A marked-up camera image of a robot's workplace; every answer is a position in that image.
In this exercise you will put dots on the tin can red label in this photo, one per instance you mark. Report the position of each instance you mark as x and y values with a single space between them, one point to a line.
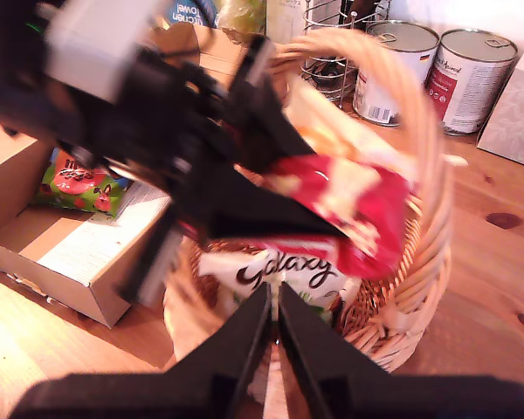
467 87

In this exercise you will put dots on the green red egg bag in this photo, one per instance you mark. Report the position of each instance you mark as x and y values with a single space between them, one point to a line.
70 183

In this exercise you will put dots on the white red Maltesers bag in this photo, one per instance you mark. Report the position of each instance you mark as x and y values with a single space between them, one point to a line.
367 209

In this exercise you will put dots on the woven wicker basket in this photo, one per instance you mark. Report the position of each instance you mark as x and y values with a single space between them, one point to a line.
428 262

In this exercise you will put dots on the brown cardboard box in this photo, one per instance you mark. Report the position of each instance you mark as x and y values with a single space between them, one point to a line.
8 174

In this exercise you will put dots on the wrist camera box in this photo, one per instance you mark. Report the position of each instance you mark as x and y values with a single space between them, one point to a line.
96 48

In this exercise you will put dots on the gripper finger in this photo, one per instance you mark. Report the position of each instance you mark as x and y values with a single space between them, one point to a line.
240 349
314 349
253 209
266 131

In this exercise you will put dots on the white green Galaxy egg bag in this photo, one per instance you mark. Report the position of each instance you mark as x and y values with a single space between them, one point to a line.
297 270

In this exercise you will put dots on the white printed paper sheet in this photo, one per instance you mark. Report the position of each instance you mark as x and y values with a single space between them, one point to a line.
91 249

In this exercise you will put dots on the yellow toilet roll pack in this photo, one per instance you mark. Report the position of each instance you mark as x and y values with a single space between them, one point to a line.
188 11

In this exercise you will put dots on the grey patterned tissue box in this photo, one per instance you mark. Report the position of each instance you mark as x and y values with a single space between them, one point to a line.
515 122

